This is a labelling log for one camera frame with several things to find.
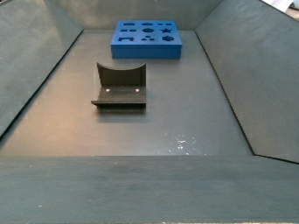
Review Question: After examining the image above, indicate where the blue shape sorting board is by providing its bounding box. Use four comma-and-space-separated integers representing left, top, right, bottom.
109, 20, 183, 59

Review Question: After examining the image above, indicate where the black curved holder bracket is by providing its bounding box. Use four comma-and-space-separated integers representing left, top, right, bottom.
91, 64, 147, 107

